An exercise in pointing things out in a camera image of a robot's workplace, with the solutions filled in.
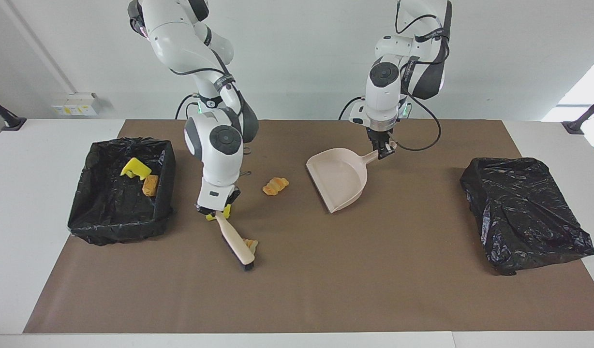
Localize white wall socket box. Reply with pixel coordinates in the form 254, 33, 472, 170
51, 92, 104, 117

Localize open bin with black liner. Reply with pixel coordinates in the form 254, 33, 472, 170
67, 137, 177, 247

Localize black clamp post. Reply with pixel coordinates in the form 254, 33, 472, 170
0, 92, 27, 131
562, 94, 594, 135

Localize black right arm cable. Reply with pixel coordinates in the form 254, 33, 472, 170
169, 46, 252, 175

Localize brown bread roll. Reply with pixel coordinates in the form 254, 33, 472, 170
142, 174, 160, 197

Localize notched yellow sponge chunk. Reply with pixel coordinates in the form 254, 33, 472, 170
120, 157, 153, 181

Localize bin wrapped in black bag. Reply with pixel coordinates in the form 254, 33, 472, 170
460, 157, 594, 276

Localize beige hand brush black bristles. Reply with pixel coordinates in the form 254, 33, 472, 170
214, 210, 257, 272

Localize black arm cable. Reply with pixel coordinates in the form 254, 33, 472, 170
169, 46, 252, 175
395, 0, 444, 152

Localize white wall cable conduit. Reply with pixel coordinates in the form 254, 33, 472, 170
0, 0, 78, 95

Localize brown table mat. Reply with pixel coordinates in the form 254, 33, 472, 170
24, 119, 594, 334

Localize striped croissant piece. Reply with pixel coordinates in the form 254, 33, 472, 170
262, 177, 290, 197

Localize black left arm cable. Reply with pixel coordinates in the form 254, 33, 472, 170
395, 0, 444, 152

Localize plain yellow sponge piece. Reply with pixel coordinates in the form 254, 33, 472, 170
206, 205, 232, 222

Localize black base power cable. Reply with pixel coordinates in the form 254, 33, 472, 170
175, 94, 201, 120
339, 96, 366, 120

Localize beige plastic dustpan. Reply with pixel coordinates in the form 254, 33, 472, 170
306, 148, 383, 214

